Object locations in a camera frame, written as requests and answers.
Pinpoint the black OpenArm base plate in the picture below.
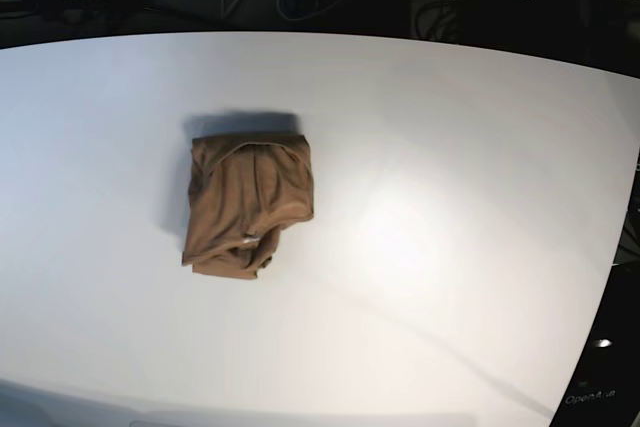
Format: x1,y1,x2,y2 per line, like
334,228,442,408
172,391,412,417
550,262,639,427

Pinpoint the brown T-shirt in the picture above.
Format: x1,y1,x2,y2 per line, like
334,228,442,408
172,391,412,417
182,132,314,280

